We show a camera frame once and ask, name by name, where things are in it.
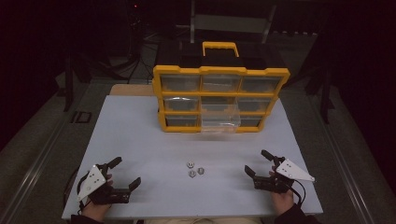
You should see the clear plastic drawer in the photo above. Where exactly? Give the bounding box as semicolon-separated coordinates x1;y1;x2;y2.
199;104;242;135

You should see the person's right hand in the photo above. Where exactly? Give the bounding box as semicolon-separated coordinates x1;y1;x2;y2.
269;166;295;216

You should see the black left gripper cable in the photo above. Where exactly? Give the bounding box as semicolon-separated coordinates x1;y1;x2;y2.
64;167;94;216

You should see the person's left hand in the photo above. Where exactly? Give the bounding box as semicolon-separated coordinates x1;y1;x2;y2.
81;173;115;223

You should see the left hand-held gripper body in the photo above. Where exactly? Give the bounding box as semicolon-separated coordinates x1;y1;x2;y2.
76;162;132;206

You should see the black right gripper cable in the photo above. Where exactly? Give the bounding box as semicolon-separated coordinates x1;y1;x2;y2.
290;178;307;206

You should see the yellow black drawer organizer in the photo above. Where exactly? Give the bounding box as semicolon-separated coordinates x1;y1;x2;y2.
151;41;291;134

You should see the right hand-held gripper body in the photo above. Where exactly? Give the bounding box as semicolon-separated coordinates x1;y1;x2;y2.
252;157;316;195

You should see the grey metal stand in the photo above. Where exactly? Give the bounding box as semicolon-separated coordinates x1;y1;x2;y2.
189;0;278;45

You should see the wooden board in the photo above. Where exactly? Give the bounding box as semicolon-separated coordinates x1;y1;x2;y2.
110;83;156;97

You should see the black stand leg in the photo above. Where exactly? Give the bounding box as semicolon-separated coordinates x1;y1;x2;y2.
63;55;76;113

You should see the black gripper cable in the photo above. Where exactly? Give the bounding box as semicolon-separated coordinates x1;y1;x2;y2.
64;167;94;216
290;178;307;206

